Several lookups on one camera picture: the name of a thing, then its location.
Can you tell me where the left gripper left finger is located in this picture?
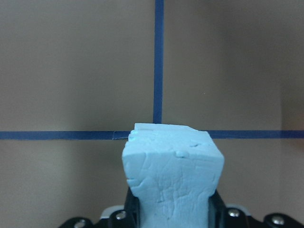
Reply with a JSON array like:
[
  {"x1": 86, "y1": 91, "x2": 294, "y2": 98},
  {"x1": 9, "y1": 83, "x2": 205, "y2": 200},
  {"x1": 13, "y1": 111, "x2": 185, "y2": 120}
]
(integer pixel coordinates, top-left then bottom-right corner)
[{"x1": 123, "y1": 188, "x2": 141, "y2": 228}]

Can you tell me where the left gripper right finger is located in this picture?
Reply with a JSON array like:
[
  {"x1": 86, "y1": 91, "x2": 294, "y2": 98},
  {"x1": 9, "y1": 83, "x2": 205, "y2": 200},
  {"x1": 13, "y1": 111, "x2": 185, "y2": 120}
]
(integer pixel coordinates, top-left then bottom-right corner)
[{"x1": 208, "y1": 190, "x2": 226, "y2": 228}]

